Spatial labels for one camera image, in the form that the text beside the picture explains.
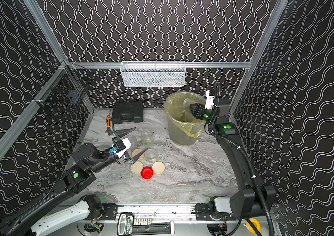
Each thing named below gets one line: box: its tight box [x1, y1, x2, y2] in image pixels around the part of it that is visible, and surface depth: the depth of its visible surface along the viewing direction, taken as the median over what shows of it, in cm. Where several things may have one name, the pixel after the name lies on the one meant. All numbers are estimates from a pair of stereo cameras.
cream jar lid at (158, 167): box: [151, 161, 166, 175], surface depth 90 cm
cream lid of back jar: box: [130, 160, 144, 175], surface depth 90 cm
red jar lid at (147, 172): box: [140, 166, 154, 180], surface depth 89 cm
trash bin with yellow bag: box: [163, 91, 206, 147], surface depth 90 cm
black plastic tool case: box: [111, 101, 144, 124], surface depth 113 cm
